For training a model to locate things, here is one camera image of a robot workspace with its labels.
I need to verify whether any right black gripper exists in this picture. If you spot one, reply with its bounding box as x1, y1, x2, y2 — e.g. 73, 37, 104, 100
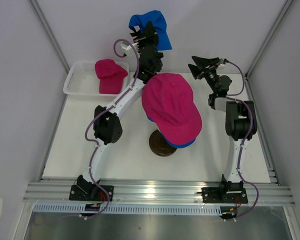
187, 55, 220, 93

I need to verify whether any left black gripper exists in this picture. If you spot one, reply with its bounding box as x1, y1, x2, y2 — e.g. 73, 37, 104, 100
133, 22, 159, 53

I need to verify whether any pink baseball cap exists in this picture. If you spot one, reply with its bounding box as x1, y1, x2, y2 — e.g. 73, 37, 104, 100
141, 73, 203, 145

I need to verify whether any blue baseball cap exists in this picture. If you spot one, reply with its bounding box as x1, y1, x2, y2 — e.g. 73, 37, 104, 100
146, 116, 198, 149

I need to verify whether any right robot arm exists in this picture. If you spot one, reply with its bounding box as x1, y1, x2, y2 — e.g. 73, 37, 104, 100
188, 56, 258, 204

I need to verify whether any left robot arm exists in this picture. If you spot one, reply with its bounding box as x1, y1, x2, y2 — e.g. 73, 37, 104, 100
69, 21, 164, 202

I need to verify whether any white plastic basket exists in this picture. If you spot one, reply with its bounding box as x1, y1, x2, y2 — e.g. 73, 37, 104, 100
63, 60, 119, 97

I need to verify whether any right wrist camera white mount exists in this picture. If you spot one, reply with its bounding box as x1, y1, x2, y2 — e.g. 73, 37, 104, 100
214, 57, 229, 68

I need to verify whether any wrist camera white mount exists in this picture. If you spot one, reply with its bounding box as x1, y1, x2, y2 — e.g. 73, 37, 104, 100
214, 57, 229, 68
120, 42, 138, 58

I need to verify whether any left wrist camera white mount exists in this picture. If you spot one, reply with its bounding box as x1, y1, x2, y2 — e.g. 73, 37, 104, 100
120, 42, 138, 58

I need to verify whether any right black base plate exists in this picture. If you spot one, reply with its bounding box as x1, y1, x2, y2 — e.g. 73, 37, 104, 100
196, 187, 248, 204

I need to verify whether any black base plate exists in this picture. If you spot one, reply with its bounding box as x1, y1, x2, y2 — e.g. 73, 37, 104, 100
196, 187, 248, 204
68, 185, 108, 202

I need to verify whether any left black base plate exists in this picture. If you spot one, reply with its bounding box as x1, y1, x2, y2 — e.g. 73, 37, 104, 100
68, 185, 108, 202

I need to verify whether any white slotted cable duct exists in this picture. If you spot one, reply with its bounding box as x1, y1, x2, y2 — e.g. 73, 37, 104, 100
33, 202, 222, 216

